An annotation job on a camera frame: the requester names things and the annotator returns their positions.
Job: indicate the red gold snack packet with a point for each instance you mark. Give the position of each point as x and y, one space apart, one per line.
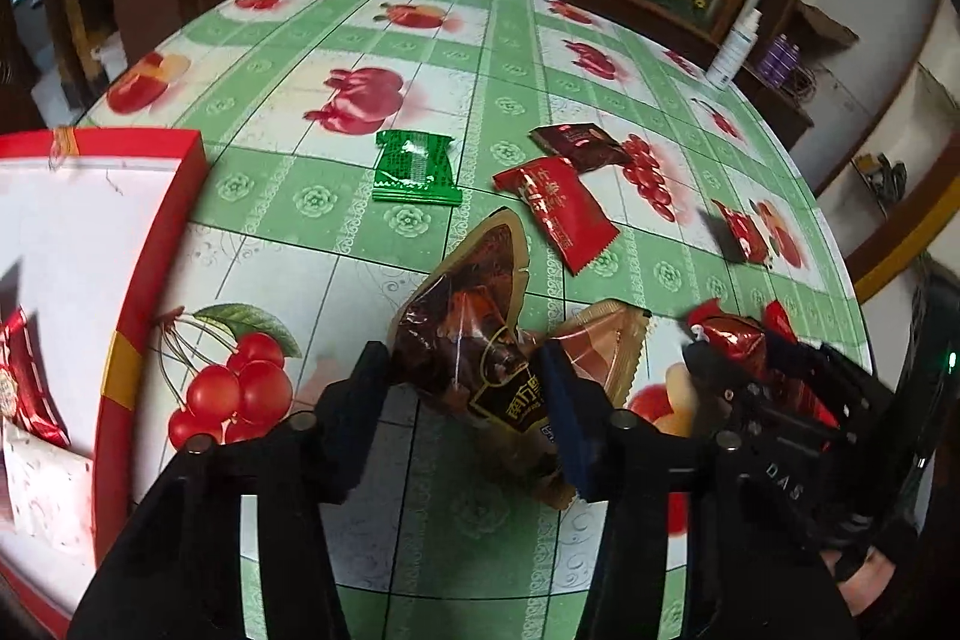
26 377

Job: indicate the person's right hand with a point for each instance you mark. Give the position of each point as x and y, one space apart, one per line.
855 569

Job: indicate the white patterned packet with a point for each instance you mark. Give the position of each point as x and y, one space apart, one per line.
49 494

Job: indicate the white spray bottle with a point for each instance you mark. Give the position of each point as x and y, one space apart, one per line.
735 51

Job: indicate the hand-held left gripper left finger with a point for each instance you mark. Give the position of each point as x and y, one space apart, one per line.
366 407

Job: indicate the wooden side shelf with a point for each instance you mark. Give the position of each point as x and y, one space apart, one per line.
817 40

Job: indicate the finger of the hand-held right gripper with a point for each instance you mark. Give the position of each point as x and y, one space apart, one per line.
787 344
709 364

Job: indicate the narrow red snack packet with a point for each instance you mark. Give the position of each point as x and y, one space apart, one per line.
744 233

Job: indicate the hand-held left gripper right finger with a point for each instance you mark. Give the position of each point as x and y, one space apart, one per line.
566 419

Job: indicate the purple bottle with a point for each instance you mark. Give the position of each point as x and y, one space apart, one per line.
789 61
769 61

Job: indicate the wide red snack packet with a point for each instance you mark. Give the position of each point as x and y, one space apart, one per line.
559 212

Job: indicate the red candy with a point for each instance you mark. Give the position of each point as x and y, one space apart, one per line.
739 336

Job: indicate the green snack packet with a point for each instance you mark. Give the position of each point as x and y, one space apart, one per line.
416 168

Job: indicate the dark brown snack packet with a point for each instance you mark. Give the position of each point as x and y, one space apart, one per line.
581 147

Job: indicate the red cardboard box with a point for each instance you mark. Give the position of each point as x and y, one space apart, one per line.
90 220

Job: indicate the large brown snack packet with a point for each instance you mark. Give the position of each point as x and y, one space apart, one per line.
465 325

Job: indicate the dark tools pile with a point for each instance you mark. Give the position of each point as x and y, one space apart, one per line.
881 175

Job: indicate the green fruit print tablecloth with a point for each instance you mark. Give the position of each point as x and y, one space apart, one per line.
450 48

